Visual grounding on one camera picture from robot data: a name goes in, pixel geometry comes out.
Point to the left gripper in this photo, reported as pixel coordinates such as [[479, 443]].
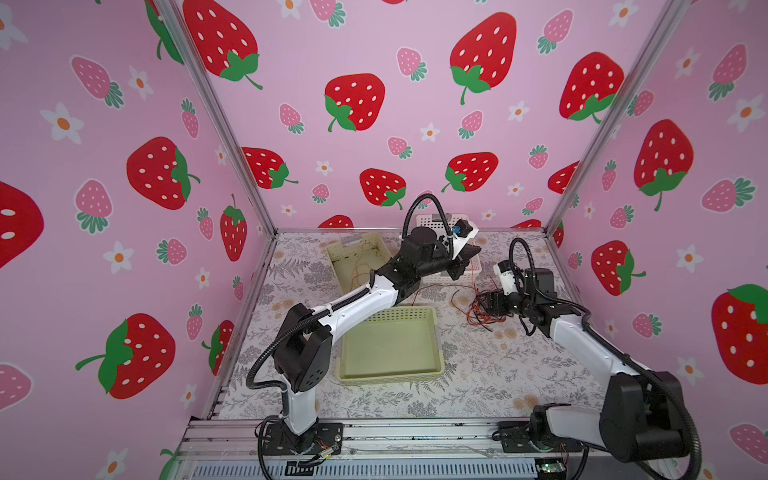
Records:
[[458, 261]]

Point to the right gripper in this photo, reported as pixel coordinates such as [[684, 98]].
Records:
[[495, 297]]

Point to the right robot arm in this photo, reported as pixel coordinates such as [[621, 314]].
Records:
[[643, 415]]

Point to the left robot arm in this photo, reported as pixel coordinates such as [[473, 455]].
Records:
[[298, 359]]

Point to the white plastic basket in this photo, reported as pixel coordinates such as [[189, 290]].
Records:
[[473, 269]]

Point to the large green basket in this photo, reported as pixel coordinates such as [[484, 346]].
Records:
[[397, 345]]

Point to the small green basket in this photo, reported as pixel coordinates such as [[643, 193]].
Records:
[[353, 258]]

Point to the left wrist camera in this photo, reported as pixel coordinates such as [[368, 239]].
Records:
[[463, 232]]

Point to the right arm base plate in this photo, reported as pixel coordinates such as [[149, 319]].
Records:
[[520, 437]]

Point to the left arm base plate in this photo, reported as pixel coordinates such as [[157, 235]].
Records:
[[279, 440]]

